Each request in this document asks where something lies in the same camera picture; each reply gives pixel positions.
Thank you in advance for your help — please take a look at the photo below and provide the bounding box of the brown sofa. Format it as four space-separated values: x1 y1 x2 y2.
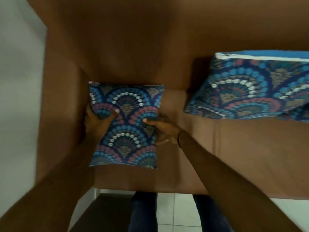
25 0 309 200

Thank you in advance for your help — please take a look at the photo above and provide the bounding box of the person's left leg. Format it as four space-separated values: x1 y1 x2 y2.
128 191 159 232

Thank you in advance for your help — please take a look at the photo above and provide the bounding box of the person's leg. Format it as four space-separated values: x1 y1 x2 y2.
193 194 234 232
128 191 159 232

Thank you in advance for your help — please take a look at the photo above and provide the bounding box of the large blue patterned cushion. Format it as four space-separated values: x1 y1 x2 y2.
184 52 309 122

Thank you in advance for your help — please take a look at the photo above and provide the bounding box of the person's left forearm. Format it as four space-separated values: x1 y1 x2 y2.
0 133 105 232

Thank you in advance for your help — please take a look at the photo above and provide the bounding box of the person's right hand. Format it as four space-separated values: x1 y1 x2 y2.
143 114 185 146

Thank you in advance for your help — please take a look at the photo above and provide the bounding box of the person's right forearm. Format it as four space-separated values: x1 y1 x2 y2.
178 130 309 232

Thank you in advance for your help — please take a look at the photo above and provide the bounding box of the small blue patterned cushion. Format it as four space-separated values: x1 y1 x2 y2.
88 81 165 170

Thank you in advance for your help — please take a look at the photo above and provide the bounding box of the person's right leg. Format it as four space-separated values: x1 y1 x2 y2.
193 194 234 232

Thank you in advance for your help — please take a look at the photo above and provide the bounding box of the person's left hand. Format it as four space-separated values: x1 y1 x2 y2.
84 105 120 143

